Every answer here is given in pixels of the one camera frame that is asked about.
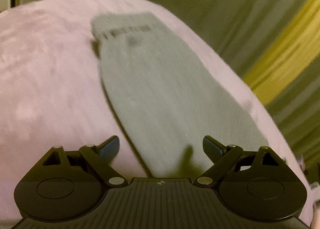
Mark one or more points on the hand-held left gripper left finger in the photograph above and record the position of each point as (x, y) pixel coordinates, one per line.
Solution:
(111, 146)

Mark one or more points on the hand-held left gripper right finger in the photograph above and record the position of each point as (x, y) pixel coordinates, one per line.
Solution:
(212, 147)

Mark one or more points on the grey sock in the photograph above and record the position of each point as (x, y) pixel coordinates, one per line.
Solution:
(162, 94)

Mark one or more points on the purple bed sheet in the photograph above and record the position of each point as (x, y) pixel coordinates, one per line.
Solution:
(50, 81)

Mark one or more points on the grey-green curtain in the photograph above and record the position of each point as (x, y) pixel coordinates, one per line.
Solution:
(297, 119)
(220, 14)

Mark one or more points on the yellow curtain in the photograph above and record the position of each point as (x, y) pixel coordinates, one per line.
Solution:
(287, 51)

